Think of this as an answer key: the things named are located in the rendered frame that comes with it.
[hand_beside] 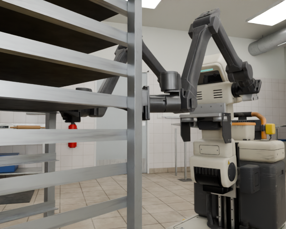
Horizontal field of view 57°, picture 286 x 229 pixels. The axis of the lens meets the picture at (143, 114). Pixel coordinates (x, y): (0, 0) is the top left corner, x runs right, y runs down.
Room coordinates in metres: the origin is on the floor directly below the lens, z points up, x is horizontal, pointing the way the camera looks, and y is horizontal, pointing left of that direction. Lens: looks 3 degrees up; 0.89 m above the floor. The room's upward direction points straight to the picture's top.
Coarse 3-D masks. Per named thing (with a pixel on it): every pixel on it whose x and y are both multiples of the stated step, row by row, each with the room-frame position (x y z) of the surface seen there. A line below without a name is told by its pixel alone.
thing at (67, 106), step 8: (0, 104) 0.70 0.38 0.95; (8, 104) 0.70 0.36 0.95; (16, 104) 0.70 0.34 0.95; (24, 104) 0.70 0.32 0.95; (32, 104) 0.70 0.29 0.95; (40, 104) 0.70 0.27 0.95; (48, 104) 0.70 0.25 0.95; (56, 104) 0.70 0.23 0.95; (64, 104) 0.71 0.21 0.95; (72, 104) 0.71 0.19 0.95
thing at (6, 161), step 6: (0, 156) 0.88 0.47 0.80; (6, 156) 0.89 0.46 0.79; (12, 156) 0.90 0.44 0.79; (18, 156) 0.92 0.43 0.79; (24, 156) 0.93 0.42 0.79; (30, 156) 0.95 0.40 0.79; (36, 156) 0.97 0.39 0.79; (42, 156) 0.99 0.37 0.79; (48, 156) 1.00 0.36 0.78; (54, 156) 1.02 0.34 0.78; (0, 162) 0.88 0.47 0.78; (6, 162) 0.89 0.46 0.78; (12, 162) 0.91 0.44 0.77; (18, 162) 0.92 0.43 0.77; (24, 162) 0.94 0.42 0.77; (30, 162) 0.94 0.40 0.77; (36, 162) 0.94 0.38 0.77; (42, 162) 0.96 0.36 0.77
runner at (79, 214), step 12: (96, 204) 0.65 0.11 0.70; (108, 204) 0.68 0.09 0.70; (120, 204) 0.71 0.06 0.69; (48, 216) 0.56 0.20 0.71; (60, 216) 0.58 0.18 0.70; (72, 216) 0.60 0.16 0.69; (84, 216) 0.62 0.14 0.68; (96, 216) 0.65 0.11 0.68; (12, 228) 0.50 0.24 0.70; (24, 228) 0.52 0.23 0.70; (36, 228) 0.54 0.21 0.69; (48, 228) 0.56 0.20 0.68
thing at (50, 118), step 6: (48, 114) 1.01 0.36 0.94; (54, 114) 1.02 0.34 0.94; (48, 120) 1.01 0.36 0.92; (54, 120) 1.02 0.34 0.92; (48, 126) 1.01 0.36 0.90; (54, 126) 1.02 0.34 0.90; (48, 144) 1.01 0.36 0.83; (54, 144) 1.02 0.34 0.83; (48, 150) 1.01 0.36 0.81; (54, 150) 1.02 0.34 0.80; (48, 162) 1.01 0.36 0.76; (54, 162) 1.03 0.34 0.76; (48, 168) 1.01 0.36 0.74; (54, 168) 1.03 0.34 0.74; (54, 186) 1.03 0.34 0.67; (48, 192) 1.01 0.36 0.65; (54, 192) 1.03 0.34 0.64; (48, 198) 1.01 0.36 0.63
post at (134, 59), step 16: (128, 0) 0.72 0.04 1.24; (128, 16) 0.72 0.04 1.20; (128, 32) 0.72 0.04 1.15; (128, 48) 0.72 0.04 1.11; (128, 64) 0.72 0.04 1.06; (128, 80) 0.72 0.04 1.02; (128, 96) 0.72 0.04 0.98; (128, 112) 0.72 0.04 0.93; (128, 128) 0.72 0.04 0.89; (128, 144) 0.72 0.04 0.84; (128, 160) 0.72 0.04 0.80; (128, 176) 0.72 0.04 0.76; (128, 192) 0.72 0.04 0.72; (128, 208) 0.72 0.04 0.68; (128, 224) 0.72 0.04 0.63
